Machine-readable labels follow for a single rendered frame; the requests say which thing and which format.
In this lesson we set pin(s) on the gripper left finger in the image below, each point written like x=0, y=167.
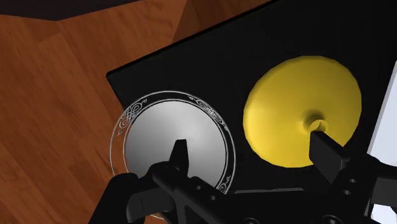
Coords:
x=183, y=186

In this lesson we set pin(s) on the grey plate with ornate black rim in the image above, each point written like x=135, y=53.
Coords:
x=167, y=127

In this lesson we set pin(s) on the yellow bowl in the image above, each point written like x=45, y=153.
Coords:
x=279, y=114

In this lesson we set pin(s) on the white flat slab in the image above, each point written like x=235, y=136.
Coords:
x=387, y=136

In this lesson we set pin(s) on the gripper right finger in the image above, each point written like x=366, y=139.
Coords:
x=325, y=155

